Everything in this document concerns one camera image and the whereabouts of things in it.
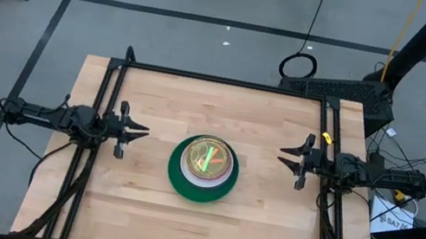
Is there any white printed box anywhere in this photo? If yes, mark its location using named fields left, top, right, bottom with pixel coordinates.
left=365, top=193, right=423, bottom=239

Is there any white plastic plate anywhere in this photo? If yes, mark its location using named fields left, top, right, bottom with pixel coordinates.
left=176, top=133, right=240, bottom=194

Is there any black slanted stand post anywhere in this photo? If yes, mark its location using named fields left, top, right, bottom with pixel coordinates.
left=362, top=0, right=426, bottom=94

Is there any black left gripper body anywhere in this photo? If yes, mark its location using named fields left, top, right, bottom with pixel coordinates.
left=99, top=97, right=134, bottom=161

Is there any black hanging cable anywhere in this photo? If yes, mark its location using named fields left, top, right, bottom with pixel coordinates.
left=276, top=0, right=331, bottom=84

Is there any black computer case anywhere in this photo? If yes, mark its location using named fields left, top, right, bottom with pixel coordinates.
left=272, top=64, right=401, bottom=142

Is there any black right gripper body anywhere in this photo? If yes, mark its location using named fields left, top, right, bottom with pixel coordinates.
left=292, top=131, right=329, bottom=195

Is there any yellow tag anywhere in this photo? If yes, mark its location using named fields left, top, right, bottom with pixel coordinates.
left=319, top=130, right=335, bottom=146

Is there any yellow plug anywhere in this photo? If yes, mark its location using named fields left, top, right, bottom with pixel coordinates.
left=390, top=188, right=408, bottom=203

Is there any yellow hanging cable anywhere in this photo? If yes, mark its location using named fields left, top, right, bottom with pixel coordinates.
left=379, top=0, right=425, bottom=88

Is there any black metal table frame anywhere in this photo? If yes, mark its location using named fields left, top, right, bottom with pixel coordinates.
left=10, top=30, right=410, bottom=239

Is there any orange transparent plastic plate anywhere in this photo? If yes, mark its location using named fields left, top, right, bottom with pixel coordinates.
left=184, top=133, right=232, bottom=181

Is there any dark green plastic plate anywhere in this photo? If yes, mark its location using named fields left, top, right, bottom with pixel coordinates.
left=162, top=128, right=245, bottom=210

